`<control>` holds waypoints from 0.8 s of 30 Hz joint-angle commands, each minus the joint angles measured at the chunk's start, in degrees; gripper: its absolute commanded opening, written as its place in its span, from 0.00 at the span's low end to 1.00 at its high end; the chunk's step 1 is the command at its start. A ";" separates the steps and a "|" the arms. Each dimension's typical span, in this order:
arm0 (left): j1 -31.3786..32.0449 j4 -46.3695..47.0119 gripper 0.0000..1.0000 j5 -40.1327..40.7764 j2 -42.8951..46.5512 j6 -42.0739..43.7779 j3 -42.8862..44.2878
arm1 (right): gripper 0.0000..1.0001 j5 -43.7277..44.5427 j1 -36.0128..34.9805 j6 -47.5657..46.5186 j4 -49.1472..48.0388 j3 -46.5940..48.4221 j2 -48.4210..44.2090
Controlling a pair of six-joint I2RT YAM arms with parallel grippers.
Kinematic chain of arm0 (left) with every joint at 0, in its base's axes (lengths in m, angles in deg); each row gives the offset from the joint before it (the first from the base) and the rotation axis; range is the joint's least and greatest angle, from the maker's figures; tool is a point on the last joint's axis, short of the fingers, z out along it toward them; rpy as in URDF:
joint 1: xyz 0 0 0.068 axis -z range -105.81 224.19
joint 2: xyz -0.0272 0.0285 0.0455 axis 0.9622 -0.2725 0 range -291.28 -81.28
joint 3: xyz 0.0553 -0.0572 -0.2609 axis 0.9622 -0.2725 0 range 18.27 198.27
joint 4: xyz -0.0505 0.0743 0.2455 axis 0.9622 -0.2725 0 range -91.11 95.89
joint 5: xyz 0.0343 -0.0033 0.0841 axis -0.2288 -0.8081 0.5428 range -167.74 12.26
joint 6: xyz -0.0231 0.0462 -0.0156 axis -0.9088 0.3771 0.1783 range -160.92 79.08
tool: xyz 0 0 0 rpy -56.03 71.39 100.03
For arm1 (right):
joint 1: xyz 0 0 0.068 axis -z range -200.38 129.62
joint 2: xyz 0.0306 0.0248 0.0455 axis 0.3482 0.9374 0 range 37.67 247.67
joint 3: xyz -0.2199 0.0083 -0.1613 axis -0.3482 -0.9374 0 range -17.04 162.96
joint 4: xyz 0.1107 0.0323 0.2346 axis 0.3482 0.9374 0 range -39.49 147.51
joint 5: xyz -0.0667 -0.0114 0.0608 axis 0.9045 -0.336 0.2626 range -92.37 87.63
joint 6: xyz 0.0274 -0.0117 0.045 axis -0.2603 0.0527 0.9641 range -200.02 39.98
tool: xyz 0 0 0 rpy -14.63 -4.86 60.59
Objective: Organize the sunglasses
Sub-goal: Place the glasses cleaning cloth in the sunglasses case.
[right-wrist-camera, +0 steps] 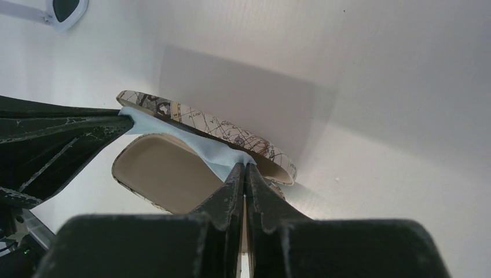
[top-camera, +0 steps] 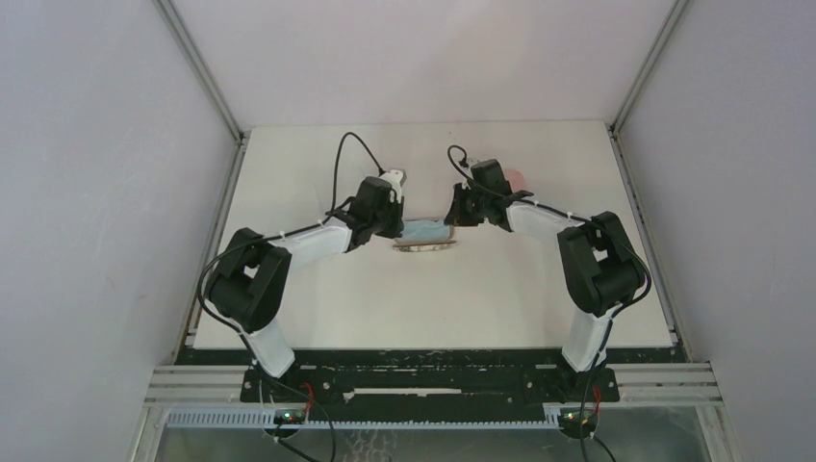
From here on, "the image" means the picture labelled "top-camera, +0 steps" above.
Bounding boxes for pink glasses case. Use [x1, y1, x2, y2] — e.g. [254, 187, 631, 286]
[504, 168, 528, 193]

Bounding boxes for light blue cloth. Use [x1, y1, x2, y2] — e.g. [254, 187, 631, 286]
[395, 219, 450, 244]

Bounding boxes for patterned glasses case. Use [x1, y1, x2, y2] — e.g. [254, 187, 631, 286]
[392, 218, 456, 252]

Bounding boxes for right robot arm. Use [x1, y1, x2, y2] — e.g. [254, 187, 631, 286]
[445, 159, 651, 372]

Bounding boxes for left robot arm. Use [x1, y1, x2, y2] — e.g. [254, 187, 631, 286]
[196, 169, 405, 378]

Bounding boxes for white sunglasses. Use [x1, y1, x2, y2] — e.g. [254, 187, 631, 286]
[313, 182, 326, 201]

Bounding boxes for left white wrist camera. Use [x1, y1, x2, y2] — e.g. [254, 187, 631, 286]
[379, 168, 407, 203]

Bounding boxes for left black camera cable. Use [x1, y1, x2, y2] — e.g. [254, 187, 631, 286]
[195, 132, 387, 462]

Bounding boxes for black camera cable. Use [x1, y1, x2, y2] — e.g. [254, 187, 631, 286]
[195, 132, 387, 462]
[446, 144, 654, 462]

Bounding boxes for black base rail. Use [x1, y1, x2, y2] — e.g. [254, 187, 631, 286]
[247, 348, 617, 405]

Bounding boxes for right black camera cable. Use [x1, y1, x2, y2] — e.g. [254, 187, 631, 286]
[446, 144, 654, 462]

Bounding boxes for aluminium frame rail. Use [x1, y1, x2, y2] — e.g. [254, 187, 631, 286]
[144, 364, 723, 429]

